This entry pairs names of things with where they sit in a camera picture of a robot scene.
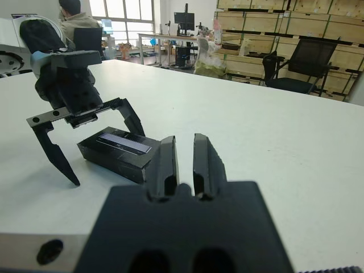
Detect small bright screen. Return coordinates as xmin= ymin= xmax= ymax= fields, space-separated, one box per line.
xmin=101 ymin=18 xmax=113 ymax=35

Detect black mesh chair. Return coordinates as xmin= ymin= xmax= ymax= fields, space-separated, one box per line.
xmin=263 ymin=38 xmax=341 ymax=96

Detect stacked wooden crates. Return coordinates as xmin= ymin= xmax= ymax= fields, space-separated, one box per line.
xmin=213 ymin=0 xmax=364 ymax=102

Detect black monitor on stand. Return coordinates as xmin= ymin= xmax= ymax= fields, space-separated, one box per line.
xmin=173 ymin=3 xmax=196 ymax=37

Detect window with grid frame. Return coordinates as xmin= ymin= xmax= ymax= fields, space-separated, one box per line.
xmin=89 ymin=0 xmax=156 ymax=39

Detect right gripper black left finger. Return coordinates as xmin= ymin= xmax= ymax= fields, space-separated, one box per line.
xmin=144 ymin=135 xmax=180 ymax=203

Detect black computer tower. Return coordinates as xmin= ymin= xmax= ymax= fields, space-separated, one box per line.
xmin=175 ymin=45 xmax=191 ymax=68

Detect black left wrist camera housing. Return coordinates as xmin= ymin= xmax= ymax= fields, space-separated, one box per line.
xmin=51 ymin=50 xmax=102 ymax=69

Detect black upright bag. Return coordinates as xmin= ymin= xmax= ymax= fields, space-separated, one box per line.
xmin=262 ymin=51 xmax=278 ymax=86

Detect seated person beige jacket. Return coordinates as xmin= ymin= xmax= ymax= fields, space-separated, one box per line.
xmin=58 ymin=0 xmax=102 ymax=52

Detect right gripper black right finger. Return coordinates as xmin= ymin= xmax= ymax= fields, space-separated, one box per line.
xmin=192 ymin=133 xmax=228 ymax=201

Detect black box lid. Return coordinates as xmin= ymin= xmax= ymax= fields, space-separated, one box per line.
xmin=76 ymin=126 xmax=162 ymax=184

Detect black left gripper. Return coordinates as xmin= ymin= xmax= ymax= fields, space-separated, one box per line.
xmin=26 ymin=61 xmax=146 ymax=187

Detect black office chair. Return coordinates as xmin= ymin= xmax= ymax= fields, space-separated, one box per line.
xmin=73 ymin=27 xmax=105 ymax=59

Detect long desk metal legs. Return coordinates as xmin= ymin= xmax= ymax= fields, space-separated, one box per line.
xmin=138 ymin=32 xmax=200 ymax=68

